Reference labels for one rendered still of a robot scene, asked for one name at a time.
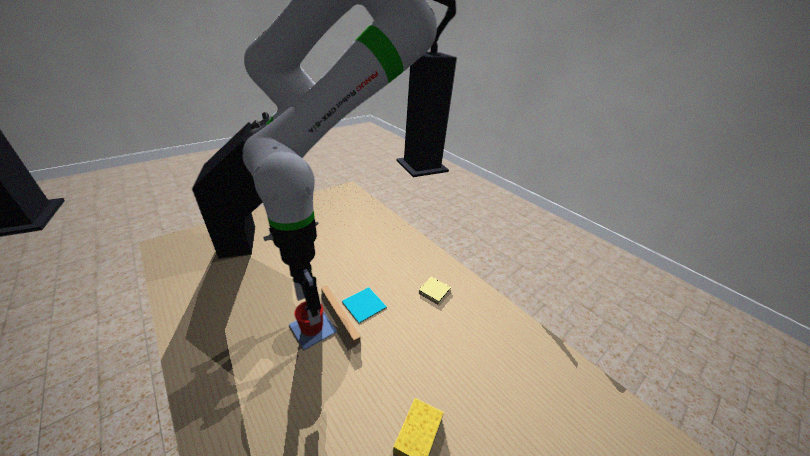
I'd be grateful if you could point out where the red cup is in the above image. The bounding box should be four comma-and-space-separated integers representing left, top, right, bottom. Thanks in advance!
294, 301, 323, 336

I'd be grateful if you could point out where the pale yellow square pad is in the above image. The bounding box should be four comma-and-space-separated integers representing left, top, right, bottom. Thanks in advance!
419, 277, 451, 303

